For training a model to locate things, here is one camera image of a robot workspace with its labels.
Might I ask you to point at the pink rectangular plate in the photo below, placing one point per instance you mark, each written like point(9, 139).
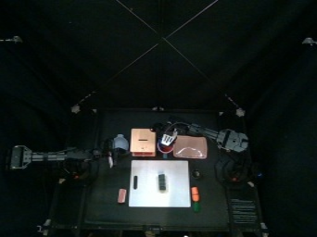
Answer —
point(190, 147)

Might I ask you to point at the dark toy sushi roll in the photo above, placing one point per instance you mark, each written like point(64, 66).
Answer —
point(161, 182)

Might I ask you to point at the white cutting board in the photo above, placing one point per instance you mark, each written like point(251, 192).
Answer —
point(164, 200)

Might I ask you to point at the blue utensil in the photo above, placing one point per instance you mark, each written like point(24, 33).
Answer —
point(164, 155)

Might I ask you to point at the wooden box with red drawer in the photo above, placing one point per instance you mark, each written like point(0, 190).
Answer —
point(143, 142)

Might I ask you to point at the pink toy block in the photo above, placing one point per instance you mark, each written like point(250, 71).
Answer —
point(121, 196)

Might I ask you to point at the orange toy carrot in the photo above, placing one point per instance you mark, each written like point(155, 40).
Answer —
point(194, 193)

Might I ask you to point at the white printed table label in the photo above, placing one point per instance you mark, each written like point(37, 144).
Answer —
point(243, 211)

